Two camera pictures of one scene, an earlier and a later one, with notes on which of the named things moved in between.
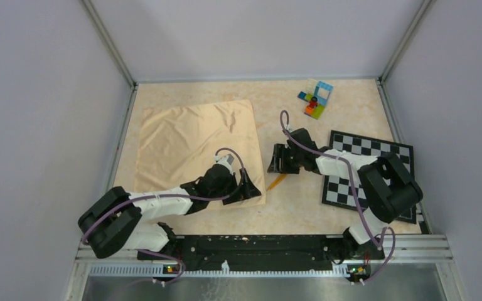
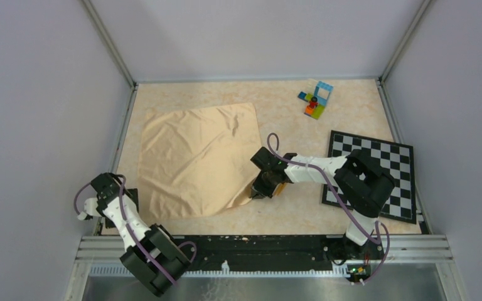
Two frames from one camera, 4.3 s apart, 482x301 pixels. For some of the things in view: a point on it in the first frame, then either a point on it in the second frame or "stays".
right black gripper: [280, 151] -> [258, 190]
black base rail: [257, 250] stays
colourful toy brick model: [316, 101] stays
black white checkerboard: [346, 192] stays
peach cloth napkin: [211, 148] stays
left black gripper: [250, 191] -> [133, 192]
